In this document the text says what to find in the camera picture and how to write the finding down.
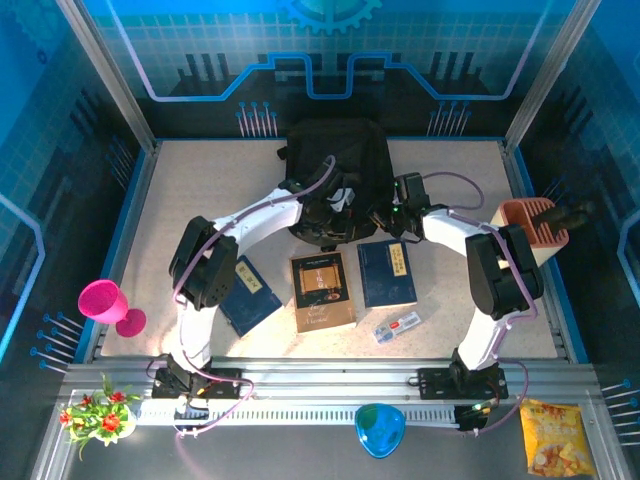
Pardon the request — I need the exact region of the black handled tool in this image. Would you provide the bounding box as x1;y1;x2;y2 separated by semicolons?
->
534;199;597;234

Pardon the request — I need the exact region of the pink plastic goblet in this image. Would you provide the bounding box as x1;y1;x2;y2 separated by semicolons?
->
77;278;148;339

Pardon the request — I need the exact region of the yellow chips bag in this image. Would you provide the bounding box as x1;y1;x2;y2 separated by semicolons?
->
518;398;597;479

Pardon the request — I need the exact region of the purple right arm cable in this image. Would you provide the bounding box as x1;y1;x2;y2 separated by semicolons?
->
422;171;539;436

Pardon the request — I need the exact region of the artificial red flower plant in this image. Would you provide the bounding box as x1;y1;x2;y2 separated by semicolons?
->
58;372;143;461

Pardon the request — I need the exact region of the long aluminium mounting rail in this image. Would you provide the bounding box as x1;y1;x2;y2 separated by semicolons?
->
64;357;599;404

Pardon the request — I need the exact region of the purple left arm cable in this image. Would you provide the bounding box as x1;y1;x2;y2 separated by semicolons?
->
144;154;351;480

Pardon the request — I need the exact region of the dark blue book yellow label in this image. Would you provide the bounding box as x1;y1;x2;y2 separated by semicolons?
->
356;239;419;310

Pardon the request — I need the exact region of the blue plastic bowl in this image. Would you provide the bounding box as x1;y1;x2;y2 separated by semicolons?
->
353;402;405;459

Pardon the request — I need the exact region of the slotted grey cable duct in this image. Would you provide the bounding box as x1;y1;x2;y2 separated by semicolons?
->
134;403;460;428

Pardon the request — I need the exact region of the dark blue book cream label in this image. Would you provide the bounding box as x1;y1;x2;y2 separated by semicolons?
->
218;254;284;339

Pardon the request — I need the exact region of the beige orange pen holder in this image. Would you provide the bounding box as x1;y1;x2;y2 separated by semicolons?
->
489;197;571;269

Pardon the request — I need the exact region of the brown book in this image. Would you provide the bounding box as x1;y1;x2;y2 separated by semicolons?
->
289;251;358;335

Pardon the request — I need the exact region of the black controller box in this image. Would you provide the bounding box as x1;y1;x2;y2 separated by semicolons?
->
455;399;501;434

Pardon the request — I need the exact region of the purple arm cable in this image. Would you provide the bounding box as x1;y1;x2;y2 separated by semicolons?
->
144;154;351;480
422;171;539;436

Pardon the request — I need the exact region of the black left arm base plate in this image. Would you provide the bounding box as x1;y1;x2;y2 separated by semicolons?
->
151;367;254;401

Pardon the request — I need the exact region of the white connector board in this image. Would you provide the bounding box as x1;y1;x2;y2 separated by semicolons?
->
173;397;211;436

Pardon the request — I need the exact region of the small white eraser pack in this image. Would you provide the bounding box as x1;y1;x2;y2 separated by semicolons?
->
373;310;422;346

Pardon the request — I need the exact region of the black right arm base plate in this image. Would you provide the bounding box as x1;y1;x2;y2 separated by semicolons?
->
417;366;510;401

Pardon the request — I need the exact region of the aluminium frame post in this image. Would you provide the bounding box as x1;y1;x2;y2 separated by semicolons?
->
503;0;603;154
55;0;160;154

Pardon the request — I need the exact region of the black backpack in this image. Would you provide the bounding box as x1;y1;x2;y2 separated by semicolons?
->
277;118;396;251

